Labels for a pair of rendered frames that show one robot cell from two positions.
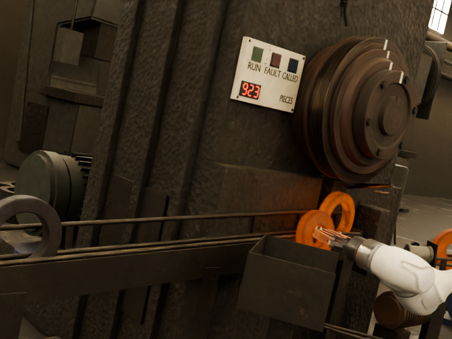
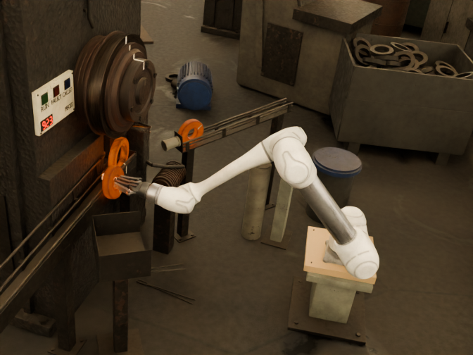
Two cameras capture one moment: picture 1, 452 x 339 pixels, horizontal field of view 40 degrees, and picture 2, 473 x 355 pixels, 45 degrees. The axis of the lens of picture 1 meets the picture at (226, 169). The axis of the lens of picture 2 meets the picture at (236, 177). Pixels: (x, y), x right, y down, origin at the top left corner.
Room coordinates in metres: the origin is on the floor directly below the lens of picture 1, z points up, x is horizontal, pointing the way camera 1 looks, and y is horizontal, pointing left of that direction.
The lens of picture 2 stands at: (-0.23, 0.40, 2.20)
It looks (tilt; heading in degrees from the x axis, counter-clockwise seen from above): 32 degrees down; 327
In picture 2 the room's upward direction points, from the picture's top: 7 degrees clockwise
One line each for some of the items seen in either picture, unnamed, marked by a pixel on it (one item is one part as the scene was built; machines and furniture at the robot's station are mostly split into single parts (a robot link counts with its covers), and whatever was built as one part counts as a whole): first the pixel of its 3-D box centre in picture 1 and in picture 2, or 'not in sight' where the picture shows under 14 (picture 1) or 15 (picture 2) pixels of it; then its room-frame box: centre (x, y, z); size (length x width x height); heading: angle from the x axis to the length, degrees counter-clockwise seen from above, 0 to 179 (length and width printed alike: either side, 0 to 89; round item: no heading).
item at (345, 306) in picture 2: not in sight; (332, 288); (1.36, -1.31, 0.16); 0.40 x 0.40 x 0.31; 52
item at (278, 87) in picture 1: (270, 76); (54, 102); (1.89, -0.07, 1.15); 0.26 x 0.02 x 0.18; 134
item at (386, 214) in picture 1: (367, 239); (137, 146); (2.22, -0.55, 0.68); 0.11 x 0.08 x 0.24; 44
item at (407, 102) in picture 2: not in sight; (398, 95); (2.83, -3.04, 0.39); 1.03 x 0.83 x 0.77; 59
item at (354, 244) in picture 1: (350, 246); (140, 188); (1.80, -0.40, 0.71); 0.09 x 0.08 x 0.07; 44
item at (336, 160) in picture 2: not in sight; (331, 187); (2.10, -1.84, 0.22); 0.32 x 0.32 x 0.43
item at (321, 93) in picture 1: (361, 110); (119, 85); (2.05, -0.39, 1.11); 0.47 x 0.06 x 0.47; 134
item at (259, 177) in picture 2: not in sight; (255, 200); (2.08, -1.25, 0.26); 0.12 x 0.12 x 0.52
